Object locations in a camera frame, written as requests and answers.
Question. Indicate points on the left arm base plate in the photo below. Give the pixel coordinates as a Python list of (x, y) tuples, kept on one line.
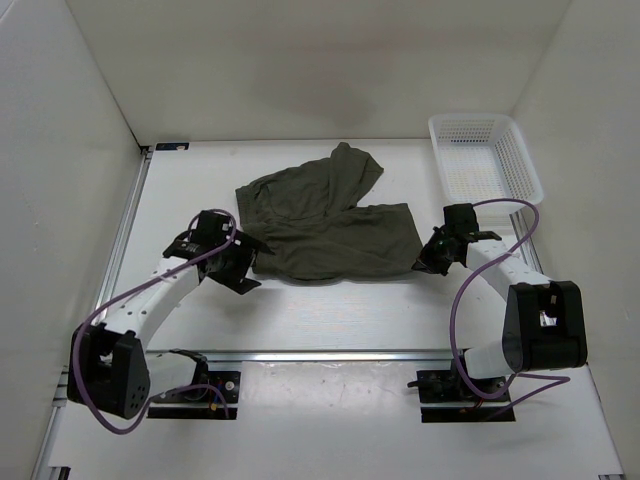
[(202, 404)]

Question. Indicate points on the front aluminium rail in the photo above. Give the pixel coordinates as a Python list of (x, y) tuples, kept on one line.
[(273, 356)]

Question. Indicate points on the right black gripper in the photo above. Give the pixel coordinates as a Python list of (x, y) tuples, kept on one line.
[(427, 257)]

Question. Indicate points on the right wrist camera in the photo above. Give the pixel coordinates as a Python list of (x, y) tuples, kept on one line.
[(485, 235)]

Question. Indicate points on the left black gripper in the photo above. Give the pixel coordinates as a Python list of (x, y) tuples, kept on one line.
[(245, 258)]

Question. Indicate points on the small blue label sticker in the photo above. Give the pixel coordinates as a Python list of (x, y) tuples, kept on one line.
[(172, 146)]

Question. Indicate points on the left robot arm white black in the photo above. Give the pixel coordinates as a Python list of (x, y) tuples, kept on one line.
[(110, 369)]

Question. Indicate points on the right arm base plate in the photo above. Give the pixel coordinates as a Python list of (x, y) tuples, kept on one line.
[(445, 399)]

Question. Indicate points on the left aluminium frame rail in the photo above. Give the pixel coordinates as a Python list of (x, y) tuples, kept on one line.
[(103, 292)]

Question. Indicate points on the white plastic mesh basket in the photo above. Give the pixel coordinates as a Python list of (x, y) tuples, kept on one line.
[(483, 156)]

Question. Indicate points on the olive green shorts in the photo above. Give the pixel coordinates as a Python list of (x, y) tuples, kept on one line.
[(309, 218)]

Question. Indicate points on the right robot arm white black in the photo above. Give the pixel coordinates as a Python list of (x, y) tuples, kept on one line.
[(543, 327)]

